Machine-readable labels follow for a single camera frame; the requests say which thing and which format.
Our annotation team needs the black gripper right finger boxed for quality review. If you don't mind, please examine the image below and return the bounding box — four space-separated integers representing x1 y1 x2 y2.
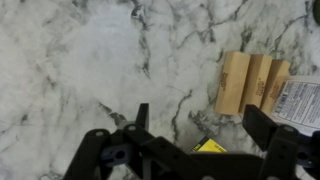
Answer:
242 104 320 180

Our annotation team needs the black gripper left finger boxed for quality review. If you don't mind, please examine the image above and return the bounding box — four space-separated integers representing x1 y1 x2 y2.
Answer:
63 103 201 180

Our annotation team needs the light wooden block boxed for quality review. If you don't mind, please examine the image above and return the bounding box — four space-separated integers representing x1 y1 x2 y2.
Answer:
214 50 252 117
239 53 274 114
260 59 292 116

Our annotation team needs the yellow and black packet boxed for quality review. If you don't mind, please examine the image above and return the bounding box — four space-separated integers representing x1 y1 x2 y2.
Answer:
190 135 228 154

